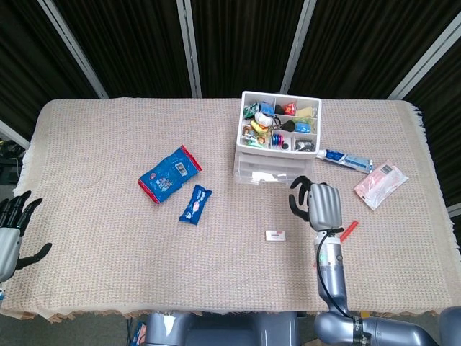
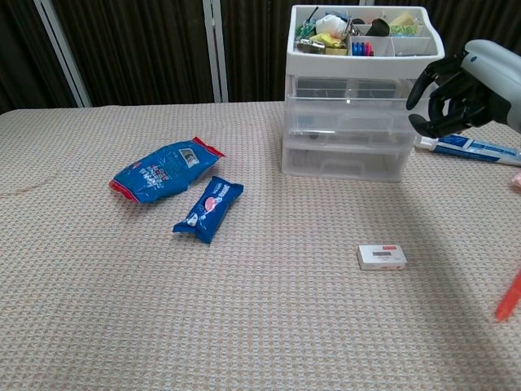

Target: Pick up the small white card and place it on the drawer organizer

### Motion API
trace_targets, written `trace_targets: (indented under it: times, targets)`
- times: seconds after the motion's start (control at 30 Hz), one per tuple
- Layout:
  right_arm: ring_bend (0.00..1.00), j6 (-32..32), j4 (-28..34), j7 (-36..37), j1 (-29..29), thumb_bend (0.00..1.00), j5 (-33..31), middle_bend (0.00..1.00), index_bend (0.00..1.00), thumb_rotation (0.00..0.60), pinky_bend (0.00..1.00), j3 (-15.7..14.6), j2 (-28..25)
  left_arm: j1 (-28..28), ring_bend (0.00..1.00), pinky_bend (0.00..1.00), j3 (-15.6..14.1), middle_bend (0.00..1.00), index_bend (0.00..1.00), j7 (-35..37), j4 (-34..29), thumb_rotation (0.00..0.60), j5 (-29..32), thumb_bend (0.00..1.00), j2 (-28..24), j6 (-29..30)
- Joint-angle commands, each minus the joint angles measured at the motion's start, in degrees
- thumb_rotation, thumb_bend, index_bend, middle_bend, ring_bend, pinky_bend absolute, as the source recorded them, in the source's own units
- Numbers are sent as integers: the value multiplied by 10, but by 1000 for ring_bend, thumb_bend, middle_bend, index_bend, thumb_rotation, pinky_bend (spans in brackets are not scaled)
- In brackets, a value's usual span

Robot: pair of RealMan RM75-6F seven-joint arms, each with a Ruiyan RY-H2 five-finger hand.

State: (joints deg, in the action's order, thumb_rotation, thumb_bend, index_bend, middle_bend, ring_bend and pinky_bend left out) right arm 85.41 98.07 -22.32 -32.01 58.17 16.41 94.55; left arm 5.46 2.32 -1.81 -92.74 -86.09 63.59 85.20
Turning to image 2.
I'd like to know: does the upright white frame post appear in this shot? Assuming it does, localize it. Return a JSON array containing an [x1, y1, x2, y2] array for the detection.
[[202, 0, 229, 103]]

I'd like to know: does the large blue snack bag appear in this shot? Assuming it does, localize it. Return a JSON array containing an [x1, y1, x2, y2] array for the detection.
[[108, 136, 226, 204]]

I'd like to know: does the slanted white frame post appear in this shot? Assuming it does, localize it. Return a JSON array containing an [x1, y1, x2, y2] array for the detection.
[[34, 0, 91, 108]]

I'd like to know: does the white plastic drawer organizer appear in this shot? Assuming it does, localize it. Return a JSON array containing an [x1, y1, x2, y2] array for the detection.
[[280, 4, 445, 183]]

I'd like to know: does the clear drawer with wide handle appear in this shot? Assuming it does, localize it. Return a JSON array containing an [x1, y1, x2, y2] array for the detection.
[[284, 75, 417, 136]]

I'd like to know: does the yellow sponge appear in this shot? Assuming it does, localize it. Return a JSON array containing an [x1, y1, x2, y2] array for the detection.
[[388, 11, 418, 26]]

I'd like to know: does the small white box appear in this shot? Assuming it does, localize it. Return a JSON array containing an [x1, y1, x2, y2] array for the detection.
[[357, 244, 409, 271]]

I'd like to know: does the yellow wrapped packet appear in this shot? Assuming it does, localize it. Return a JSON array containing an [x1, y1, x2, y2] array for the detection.
[[309, 33, 345, 49]]

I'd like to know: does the small blue snack packet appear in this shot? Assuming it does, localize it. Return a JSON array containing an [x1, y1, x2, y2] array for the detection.
[[172, 175, 245, 245]]

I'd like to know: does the clear empty drawer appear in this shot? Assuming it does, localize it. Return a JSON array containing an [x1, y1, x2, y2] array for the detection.
[[281, 144, 409, 182]]

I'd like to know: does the dark brown curtain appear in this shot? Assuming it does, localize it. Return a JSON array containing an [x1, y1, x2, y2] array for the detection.
[[0, 0, 521, 115]]

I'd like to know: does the orange red plastic stick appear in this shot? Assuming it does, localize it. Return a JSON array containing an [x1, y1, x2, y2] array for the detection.
[[495, 266, 521, 323]]

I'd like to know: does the black round object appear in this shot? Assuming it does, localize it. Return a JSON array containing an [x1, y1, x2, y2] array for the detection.
[[366, 19, 391, 37]]

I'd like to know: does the white crumpled wad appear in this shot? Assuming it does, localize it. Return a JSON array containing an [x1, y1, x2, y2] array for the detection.
[[315, 15, 347, 36]]

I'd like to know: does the beige woven tablecloth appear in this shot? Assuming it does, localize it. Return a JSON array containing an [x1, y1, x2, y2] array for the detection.
[[0, 96, 521, 391]]

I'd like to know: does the blue white toothpaste tube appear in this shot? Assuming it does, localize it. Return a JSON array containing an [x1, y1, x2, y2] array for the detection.
[[414, 134, 521, 168]]

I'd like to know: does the green printed packet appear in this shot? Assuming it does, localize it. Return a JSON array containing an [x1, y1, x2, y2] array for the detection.
[[388, 24, 420, 37]]

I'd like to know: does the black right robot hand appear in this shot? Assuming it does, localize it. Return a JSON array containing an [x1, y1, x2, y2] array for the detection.
[[405, 51, 512, 139]]

